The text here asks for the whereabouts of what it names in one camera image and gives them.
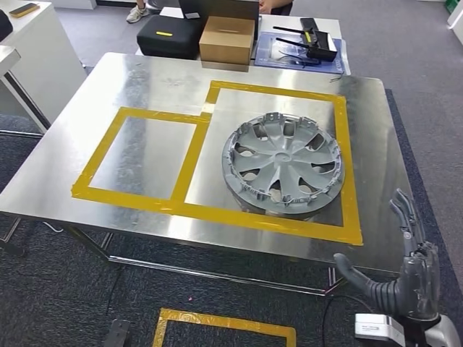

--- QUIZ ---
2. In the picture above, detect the yellow floor tape square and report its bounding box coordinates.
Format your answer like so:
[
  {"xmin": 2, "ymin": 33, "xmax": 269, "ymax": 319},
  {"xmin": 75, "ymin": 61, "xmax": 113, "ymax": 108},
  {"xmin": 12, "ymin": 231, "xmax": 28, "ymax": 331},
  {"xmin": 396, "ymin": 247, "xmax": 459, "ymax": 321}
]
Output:
[{"xmin": 152, "ymin": 307, "xmax": 298, "ymax": 347}]

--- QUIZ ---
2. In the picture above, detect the white plinth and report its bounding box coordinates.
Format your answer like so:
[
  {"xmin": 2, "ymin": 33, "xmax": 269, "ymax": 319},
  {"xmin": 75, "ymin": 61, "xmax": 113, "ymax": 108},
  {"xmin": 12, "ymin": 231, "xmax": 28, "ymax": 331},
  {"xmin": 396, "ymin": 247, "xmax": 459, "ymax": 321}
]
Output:
[{"xmin": 446, "ymin": 0, "xmax": 463, "ymax": 46}]

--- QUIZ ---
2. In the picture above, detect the black rounded pouch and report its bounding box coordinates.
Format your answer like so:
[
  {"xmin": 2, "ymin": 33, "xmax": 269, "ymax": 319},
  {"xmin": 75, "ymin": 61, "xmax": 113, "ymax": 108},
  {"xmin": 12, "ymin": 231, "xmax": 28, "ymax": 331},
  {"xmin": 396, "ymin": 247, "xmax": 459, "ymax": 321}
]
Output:
[{"xmin": 0, "ymin": 9, "xmax": 14, "ymax": 43}]

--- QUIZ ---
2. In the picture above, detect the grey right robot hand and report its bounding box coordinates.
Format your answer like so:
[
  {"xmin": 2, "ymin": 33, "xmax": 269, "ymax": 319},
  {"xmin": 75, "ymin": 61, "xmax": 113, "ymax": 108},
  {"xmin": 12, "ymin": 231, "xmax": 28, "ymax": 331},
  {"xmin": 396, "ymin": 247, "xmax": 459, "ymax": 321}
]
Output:
[{"xmin": 333, "ymin": 188, "xmax": 441, "ymax": 322}]

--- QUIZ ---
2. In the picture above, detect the black camera cable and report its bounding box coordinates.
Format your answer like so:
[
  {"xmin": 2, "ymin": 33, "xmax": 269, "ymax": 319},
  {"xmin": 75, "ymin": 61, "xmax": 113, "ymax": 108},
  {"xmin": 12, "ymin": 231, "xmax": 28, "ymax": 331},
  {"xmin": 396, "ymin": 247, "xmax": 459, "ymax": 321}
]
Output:
[{"xmin": 321, "ymin": 293, "xmax": 374, "ymax": 347}]

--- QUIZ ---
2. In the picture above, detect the phone in yellow case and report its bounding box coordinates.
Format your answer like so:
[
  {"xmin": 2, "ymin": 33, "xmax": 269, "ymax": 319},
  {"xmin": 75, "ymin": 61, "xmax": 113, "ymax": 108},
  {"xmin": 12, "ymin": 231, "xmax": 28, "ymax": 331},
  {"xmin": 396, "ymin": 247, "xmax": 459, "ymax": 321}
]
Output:
[{"xmin": 9, "ymin": 2, "xmax": 41, "ymax": 19}]

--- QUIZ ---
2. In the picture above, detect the person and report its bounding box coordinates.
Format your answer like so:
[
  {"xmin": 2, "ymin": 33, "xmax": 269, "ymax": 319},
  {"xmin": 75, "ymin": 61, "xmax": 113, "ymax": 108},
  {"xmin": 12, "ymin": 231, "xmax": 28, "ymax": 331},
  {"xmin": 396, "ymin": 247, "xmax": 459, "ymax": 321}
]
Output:
[
  {"xmin": 125, "ymin": 0, "xmax": 160, "ymax": 24},
  {"xmin": 258, "ymin": 0, "xmax": 294, "ymax": 16}
]

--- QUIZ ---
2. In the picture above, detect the white steel-legged workbench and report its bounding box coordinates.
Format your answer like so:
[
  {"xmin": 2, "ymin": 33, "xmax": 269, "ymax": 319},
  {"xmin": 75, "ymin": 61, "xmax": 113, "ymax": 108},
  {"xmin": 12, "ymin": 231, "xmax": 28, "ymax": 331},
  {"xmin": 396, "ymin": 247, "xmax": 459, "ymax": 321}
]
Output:
[
  {"xmin": 0, "ymin": 51, "xmax": 415, "ymax": 298},
  {"xmin": 0, "ymin": 45, "xmax": 51, "ymax": 140}
]

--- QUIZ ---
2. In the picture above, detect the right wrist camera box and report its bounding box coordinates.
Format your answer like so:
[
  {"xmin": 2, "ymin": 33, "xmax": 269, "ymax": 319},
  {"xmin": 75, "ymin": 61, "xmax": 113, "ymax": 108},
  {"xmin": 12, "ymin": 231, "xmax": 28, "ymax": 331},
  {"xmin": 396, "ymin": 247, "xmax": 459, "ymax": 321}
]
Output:
[{"xmin": 354, "ymin": 312, "xmax": 407, "ymax": 347}]

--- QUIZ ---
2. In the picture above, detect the blue desk mat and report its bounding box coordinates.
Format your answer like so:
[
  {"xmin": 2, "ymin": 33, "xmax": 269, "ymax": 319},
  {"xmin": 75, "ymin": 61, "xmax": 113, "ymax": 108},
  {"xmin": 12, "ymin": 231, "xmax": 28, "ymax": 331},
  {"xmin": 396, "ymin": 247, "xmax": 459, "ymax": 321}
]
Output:
[{"xmin": 254, "ymin": 30, "xmax": 345, "ymax": 75}]

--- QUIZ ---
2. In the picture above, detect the black case yellow label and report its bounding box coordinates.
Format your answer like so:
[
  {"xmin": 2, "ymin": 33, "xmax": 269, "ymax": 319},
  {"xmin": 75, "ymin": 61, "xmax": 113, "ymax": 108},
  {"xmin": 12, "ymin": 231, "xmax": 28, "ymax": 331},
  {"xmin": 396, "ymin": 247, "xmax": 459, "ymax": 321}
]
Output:
[{"xmin": 137, "ymin": 14, "xmax": 203, "ymax": 61}]

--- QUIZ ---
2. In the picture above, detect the black router with antennas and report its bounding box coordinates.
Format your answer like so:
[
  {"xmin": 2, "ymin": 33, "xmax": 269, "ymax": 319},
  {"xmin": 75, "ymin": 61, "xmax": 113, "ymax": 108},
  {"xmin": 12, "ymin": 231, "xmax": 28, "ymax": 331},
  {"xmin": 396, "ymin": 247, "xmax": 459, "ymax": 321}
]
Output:
[{"xmin": 273, "ymin": 17, "xmax": 338, "ymax": 63}]

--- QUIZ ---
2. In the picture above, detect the silver plastic wheel hubcap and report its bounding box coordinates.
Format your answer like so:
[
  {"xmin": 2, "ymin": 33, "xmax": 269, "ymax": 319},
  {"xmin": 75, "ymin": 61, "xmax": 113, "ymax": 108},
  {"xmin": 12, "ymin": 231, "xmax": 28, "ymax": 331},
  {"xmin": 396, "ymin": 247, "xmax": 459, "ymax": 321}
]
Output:
[{"xmin": 221, "ymin": 112, "xmax": 346, "ymax": 216}]

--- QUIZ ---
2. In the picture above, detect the white floor cable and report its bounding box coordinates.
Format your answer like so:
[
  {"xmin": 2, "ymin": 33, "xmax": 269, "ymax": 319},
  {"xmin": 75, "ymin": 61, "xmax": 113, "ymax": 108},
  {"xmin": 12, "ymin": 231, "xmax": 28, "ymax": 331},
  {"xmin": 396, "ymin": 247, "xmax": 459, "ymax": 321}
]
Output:
[{"xmin": 42, "ymin": 220, "xmax": 65, "ymax": 235}]

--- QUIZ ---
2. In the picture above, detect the brown cardboard box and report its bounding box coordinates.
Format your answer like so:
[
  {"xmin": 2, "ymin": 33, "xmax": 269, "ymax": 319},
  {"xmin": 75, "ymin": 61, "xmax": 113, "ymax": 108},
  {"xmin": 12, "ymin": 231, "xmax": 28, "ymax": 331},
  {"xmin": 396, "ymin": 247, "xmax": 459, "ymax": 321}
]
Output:
[{"xmin": 199, "ymin": 15, "xmax": 255, "ymax": 66}]

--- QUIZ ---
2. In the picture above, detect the thin black floor cable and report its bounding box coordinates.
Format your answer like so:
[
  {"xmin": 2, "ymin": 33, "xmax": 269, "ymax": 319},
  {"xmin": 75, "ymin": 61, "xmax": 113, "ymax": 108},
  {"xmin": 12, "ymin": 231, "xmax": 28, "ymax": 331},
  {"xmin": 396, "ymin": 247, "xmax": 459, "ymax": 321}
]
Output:
[{"xmin": 106, "ymin": 265, "xmax": 126, "ymax": 317}]

